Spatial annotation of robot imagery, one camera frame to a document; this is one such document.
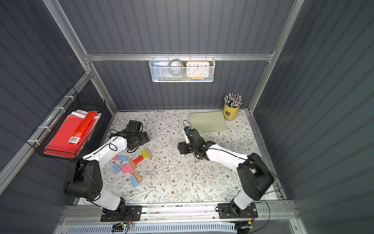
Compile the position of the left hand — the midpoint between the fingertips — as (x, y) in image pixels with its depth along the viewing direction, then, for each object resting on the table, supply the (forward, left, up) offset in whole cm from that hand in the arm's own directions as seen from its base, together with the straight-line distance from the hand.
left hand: (143, 140), depth 91 cm
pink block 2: (-15, +11, -9) cm, 21 cm away
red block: (-9, +4, -10) cm, 13 cm away
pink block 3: (-14, +8, -9) cm, 19 cm away
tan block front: (-20, +2, -10) cm, 22 cm away
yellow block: (-13, -37, +18) cm, 43 cm away
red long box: (-5, +24, +20) cm, 32 cm away
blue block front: (-22, +3, -9) cm, 24 cm away
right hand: (-6, -25, +2) cm, 25 cm away
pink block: (-24, 0, +23) cm, 33 cm away
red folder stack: (-7, +28, +19) cm, 35 cm away
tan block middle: (-11, +7, -10) cm, 16 cm away
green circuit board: (-44, +1, -8) cm, 44 cm away
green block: (-5, 0, -9) cm, 10 cm away
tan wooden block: (-4, -2, -10) cm, 11 cm away
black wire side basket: (+11, +34, +24) cm, 43 cm away
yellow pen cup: (+24, -59, +7) cm, 64 cm away
